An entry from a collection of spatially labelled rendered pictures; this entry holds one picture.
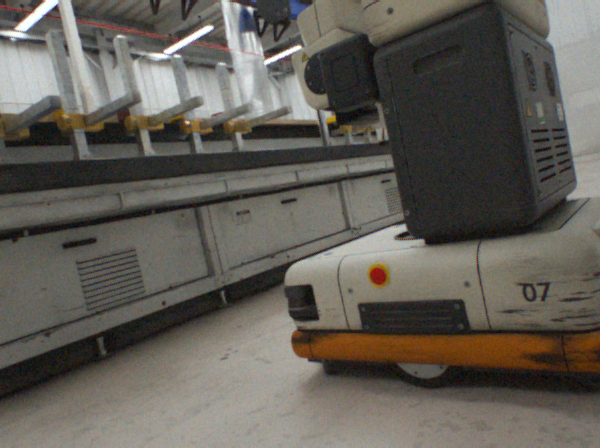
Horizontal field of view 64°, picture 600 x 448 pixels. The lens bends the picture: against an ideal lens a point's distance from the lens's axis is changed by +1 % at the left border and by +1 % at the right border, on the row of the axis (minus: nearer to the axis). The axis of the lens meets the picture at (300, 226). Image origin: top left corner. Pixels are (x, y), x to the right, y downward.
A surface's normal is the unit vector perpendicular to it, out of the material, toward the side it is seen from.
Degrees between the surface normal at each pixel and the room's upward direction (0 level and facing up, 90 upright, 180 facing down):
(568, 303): 90
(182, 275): 90
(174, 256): 90
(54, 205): 90
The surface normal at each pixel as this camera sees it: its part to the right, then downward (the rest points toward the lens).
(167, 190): 0.78, -0.13
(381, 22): -0.59, 0.17
